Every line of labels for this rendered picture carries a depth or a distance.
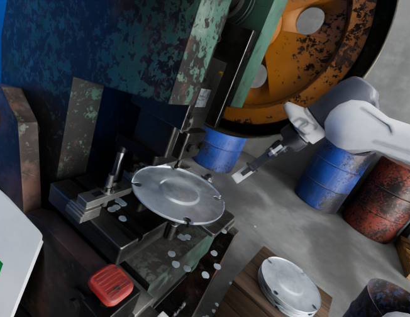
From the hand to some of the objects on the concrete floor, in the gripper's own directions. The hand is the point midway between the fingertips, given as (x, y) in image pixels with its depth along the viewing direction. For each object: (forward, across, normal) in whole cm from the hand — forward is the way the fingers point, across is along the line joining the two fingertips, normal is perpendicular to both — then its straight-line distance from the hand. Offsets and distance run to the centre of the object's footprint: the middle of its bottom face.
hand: (243, 173), depth 76 cm
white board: (+107, -42, +14) cm, 116 cm away
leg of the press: (+98, -36, -3) cm, 105 cm away
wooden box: (+65, +38, -71) cm, 103 cm away
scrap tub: (+42, +58, -118) cm, 138 cm away
